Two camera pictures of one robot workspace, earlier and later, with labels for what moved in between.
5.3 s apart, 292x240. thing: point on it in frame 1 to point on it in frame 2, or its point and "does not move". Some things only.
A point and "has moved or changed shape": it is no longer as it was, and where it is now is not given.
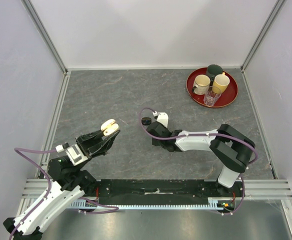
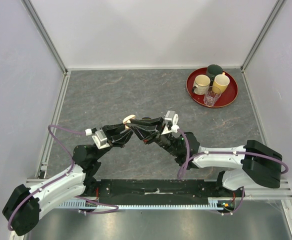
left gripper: x=93 y=144 to x=112 y=132
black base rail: x=166 y=188 does not move
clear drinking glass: x=212 y=95 does not move
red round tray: x=227 y=97 does not move
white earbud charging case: x=109 y=126 has moved or changed shape
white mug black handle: x=201 y=82 does not move
